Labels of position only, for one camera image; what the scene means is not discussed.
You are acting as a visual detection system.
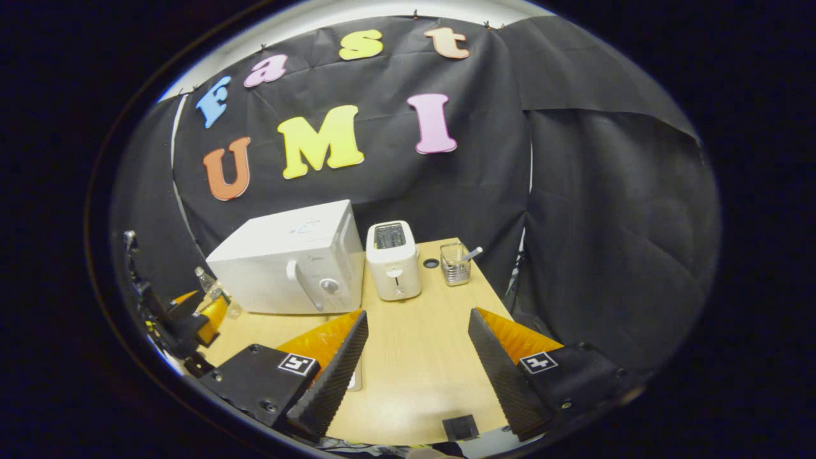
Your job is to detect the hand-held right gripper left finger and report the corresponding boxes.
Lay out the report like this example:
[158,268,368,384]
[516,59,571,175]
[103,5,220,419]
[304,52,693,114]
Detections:
[201,310,370,444]

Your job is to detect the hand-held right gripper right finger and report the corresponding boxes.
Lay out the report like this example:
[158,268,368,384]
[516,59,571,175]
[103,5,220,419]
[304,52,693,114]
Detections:
[467,308,648,442]

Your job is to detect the white microwave oven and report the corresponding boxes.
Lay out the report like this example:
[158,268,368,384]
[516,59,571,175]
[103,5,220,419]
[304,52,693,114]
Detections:
[205,200,365,315]

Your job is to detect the clear plastic water bottle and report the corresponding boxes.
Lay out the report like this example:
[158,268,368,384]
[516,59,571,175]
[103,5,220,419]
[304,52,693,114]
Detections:
[194,266,243,319]

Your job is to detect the small black block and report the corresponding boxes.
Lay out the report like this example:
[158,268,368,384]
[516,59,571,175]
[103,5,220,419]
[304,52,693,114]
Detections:
[442,414,480,442]

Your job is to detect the white toaster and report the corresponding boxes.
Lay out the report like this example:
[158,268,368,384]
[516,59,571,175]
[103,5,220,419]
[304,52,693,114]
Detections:
[365,221,423,302]

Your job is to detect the black backdrop cloth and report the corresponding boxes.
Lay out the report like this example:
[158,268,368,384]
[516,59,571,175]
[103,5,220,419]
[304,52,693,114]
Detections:
[108,14,721,377]

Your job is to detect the wire mesh utensil holder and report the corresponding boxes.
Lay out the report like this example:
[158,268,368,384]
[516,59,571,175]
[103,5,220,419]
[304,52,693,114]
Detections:
[440,242,472,286]

